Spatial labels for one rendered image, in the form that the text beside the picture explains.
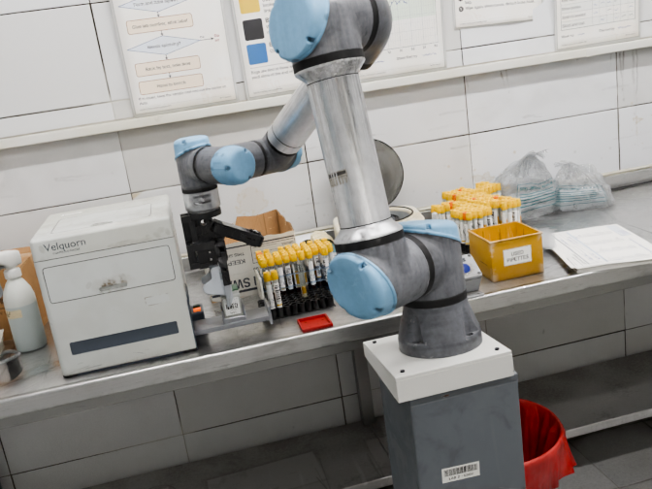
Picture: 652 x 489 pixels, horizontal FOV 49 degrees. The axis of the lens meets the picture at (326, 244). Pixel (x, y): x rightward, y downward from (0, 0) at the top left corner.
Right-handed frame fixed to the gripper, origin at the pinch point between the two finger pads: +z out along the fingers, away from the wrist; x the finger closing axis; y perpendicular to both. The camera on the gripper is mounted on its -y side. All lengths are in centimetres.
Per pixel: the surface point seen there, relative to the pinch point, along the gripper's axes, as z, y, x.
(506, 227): 0, -71, -10
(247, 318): 5.0, -2.8, 2.4
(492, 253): 2, -61, 2
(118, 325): -0.2, 23.7, 4.4
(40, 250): -18.6, 35.0, 4.3
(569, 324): 54, -114, -59
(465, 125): -20, -83, -59
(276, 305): 6.7, -10.3, -7.4
